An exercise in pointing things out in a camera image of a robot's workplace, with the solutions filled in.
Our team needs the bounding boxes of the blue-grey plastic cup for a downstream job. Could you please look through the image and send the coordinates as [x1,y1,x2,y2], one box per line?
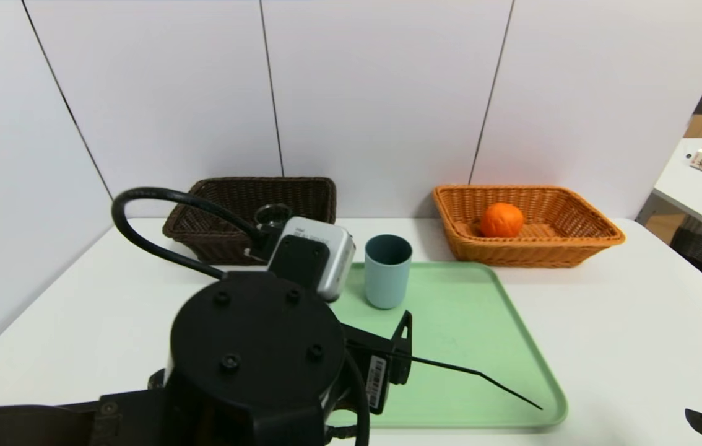
[365,234,414,310]

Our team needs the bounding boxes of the glass cup with black handle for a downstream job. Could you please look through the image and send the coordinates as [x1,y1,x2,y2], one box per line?
[254,203,294,227]

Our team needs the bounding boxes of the orange fruit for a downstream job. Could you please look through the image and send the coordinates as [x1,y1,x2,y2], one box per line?
[479,203,526,238]

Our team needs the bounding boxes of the dark brown wicker basket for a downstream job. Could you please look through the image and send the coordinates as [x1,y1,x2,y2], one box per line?
[163,177,337,266]

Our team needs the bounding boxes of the orange wicker basket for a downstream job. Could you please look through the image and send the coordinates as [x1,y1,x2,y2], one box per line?
[432,185,627,268]

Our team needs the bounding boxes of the light green plastic tray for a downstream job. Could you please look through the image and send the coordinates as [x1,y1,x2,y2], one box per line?
[325,261,568,429]

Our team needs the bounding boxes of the white side table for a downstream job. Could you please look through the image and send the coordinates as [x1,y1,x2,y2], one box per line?
[652,138,702,243]

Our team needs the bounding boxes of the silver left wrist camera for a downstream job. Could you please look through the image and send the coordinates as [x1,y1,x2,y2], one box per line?
[267,217,356,303]

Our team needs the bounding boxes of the thin black cable tie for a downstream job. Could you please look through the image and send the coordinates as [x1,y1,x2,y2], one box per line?
[410,356,544,411]

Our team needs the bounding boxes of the black left camera cable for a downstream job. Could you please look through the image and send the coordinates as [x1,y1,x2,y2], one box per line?
[111,188,265,279]

